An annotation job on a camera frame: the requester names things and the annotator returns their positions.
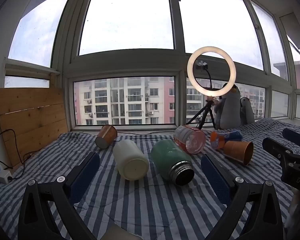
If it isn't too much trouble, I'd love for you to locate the large grey penguin plush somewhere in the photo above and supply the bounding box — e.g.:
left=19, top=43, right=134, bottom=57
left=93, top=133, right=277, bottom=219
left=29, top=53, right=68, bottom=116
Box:
left=213, top=82, right=242, bottom=130

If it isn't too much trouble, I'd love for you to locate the brown paper cup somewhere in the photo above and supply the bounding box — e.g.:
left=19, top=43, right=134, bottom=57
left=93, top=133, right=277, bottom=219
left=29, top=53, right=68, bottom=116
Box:
left=223, top=140, right=254, bottom=167
left=95, top=124, right=118, bottom=149

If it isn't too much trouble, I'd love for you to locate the white cup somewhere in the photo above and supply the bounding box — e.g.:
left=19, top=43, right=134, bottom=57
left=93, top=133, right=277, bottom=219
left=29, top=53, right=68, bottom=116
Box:
left=112, top=139, right=150, bottom=180

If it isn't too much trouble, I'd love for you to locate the green insulated steel cup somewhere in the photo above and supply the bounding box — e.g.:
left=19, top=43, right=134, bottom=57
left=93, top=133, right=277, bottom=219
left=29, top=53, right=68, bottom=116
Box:
left=151, top=139, right=195, bottom=186

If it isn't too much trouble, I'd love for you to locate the pink transparent plastic cup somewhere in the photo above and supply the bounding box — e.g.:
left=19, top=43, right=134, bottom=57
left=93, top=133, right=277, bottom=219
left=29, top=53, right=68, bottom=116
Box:
left=173, top=125, right=206, bottom=155

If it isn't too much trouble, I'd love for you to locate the black cable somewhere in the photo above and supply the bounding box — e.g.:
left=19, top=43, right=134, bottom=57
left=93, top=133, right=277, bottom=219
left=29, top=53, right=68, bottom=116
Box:
left=0, top=129, right=33, bottom=181

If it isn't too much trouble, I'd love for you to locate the black tripod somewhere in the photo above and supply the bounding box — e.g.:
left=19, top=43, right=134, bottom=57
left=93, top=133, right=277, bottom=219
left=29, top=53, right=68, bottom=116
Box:
left=186, top=96, right=217, bottom=130

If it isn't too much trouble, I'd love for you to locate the ring light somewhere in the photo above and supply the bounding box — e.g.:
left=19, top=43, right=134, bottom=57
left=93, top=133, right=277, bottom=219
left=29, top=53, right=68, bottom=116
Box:
left=186, top=46, right=237, bottom=97

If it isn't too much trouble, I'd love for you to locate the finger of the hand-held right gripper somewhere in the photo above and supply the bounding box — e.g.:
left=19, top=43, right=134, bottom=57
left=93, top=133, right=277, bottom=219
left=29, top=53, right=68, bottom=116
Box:
left=262, top=137, right=300, bottom=167
left=282, top=128, right=300, bottom=148

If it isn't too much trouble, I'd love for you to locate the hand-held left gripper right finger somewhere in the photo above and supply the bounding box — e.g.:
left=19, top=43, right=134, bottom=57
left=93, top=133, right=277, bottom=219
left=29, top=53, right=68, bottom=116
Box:
left=201, top=153, right=284, bottom=240

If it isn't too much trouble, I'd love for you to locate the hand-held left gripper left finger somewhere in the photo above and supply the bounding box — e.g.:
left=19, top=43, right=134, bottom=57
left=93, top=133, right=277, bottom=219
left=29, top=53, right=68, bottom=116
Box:
left=18, top=151, right=101, bottom=240

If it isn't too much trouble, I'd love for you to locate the blue striped blanket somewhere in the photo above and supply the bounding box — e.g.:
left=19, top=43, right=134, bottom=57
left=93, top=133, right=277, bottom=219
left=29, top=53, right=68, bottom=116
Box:
left=0, top=117, right=300, bottom=240

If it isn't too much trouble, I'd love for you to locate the black phone holder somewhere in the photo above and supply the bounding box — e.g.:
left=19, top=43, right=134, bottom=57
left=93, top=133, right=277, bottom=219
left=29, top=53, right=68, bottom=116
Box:
left=195, top=61, right=210, bottom=72

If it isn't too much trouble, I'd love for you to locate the wooden board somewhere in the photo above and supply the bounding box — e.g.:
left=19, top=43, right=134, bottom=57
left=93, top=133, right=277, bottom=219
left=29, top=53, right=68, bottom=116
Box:
left=0, top=87, right=69, bottom=168

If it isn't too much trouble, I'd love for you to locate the small grey penguin plush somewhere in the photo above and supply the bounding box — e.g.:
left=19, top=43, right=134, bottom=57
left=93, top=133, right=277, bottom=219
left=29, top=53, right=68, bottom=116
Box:
left=240, top=97, right=255, bottom=126

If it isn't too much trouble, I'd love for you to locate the white power strip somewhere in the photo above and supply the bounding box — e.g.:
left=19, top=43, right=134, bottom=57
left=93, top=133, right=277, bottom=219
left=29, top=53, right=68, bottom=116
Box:
left=0, top=162, right=13, bottom=187

